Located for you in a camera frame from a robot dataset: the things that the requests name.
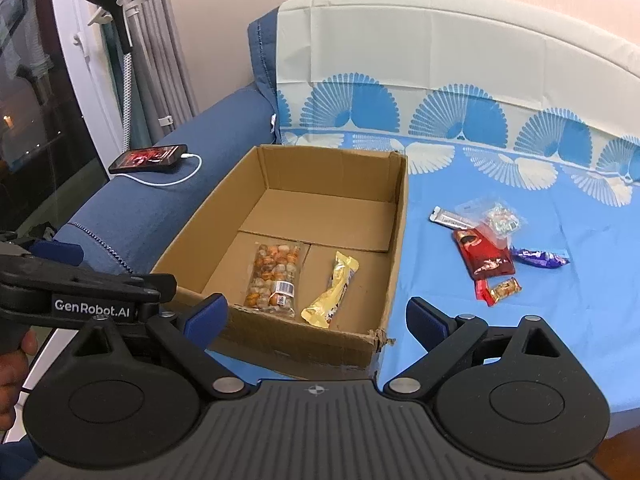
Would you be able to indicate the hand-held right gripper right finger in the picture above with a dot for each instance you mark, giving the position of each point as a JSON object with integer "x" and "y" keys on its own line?
{"x": 425, "y": 321}

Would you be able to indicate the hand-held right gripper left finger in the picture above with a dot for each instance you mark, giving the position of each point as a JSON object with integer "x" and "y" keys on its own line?
{"x": 205, "y": 316}

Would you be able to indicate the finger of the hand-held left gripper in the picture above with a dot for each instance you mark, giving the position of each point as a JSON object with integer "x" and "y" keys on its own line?
{"x": 57, "y": 252}
{"x": 100, "y": 280}

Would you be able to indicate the silver snack bar packet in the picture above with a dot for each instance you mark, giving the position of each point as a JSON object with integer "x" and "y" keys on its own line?
{"x": 445, "y": 217}

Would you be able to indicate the cardboard box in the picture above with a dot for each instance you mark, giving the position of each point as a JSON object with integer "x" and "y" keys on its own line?
{"x": 320, "y": 200}

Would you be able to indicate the person's left hand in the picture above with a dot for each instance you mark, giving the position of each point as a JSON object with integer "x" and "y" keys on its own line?
{"x": 12, "y": 380}

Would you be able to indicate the clear bag of orange candies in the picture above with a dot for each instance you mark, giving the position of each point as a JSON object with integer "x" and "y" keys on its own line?
{"x": 274, "y": 277}

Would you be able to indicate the large red snack packet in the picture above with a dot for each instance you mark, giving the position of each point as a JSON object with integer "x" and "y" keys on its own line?
{"x": 482, "y": 257}

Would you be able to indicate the golden orange candy wrapper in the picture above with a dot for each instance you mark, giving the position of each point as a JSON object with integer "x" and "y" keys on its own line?
{"x": 506, "y": 287}

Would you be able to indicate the yellow snack bar packet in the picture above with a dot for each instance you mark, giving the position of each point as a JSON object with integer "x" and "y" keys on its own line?
{"x": 334, "y": 290}

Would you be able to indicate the blue cloth bed cover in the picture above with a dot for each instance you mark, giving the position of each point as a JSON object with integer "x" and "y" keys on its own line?
{"x": 165, "y": 200}

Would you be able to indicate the clear bag of mixed candies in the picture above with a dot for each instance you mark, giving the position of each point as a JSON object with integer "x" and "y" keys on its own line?
{"x": 502, "y": 222}

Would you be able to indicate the black smartphone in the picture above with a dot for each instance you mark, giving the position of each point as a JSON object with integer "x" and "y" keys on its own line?
{"x": 147, "y": 158}

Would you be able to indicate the purple candy packet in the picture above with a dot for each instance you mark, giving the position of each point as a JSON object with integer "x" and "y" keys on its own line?
{"x": 542, "y": 259}

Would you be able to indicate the white curtain clip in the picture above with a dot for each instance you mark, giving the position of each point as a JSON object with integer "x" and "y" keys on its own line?
{"x": 166, "y": 121}

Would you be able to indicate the grey curtain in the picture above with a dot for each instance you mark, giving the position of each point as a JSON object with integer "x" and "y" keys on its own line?
{"x": 160, "y": 60}

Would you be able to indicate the white window frame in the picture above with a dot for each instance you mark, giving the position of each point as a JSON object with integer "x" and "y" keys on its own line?
{"x": 85, "y": 85}

